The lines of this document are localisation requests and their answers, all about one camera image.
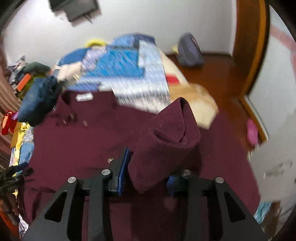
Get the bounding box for maroon knit sweater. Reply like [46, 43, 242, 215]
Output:
[18, 91, 260, 240]

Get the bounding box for pink croc slipper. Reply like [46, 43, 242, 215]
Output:
[246, 119, 258, 147]

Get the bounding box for beige fleece blanket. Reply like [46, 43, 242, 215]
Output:
[160, 52, 219, 130]

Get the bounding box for red plush toy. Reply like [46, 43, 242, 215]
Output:
[1, 110, 19, 136]

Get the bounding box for folded blue jeans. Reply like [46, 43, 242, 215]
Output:
[18, 76, 64, 126]

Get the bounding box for striped pink curtain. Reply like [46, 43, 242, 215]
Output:
[0, 40, 20, 167]

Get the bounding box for green patterned bag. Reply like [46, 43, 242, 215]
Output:
[18, 72, 46, 100]

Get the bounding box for orange box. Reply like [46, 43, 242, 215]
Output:
[16, 73, 32, 92]

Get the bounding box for dark teal cushion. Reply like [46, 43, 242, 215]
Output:
[23, 62, 51, 73]

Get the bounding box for blue patchwork quilt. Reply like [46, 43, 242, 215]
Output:
[53, 33, 170, 113]

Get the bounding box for grey purple backpack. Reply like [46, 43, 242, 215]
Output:
[177, 32, 204, 67]

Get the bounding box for yellow curved tube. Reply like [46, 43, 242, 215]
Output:
[85, 39, 107, 48]

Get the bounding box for wooden door frame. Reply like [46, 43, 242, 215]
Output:
[233, 1, 270, 142]

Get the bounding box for small black wall monitor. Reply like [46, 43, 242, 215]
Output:
[62, 0, 98, 22]

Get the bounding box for wall mounted black television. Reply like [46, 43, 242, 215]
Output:
[49, 0, 71, 11]

